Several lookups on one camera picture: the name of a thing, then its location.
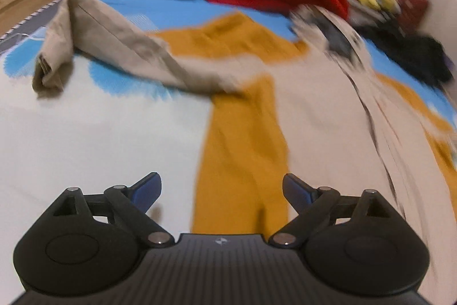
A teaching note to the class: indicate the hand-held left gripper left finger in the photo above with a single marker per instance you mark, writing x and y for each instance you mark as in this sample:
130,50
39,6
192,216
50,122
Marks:
148,189

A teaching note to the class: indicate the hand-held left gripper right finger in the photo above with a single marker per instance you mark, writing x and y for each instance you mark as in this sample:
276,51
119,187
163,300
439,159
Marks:
296,191

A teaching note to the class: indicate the beige pants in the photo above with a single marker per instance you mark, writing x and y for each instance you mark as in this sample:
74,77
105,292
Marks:
321,119

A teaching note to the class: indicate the pile of black clothes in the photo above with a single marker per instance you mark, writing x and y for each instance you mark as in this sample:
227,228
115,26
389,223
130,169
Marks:
410,51

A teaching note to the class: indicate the mustard yellow garment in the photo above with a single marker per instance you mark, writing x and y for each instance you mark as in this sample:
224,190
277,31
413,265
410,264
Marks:
242,147

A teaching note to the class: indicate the blue white printed bed sheet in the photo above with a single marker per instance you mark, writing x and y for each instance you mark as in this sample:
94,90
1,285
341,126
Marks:
89,147

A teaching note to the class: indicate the striped mattress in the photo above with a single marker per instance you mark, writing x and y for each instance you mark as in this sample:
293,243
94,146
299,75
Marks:
25,21

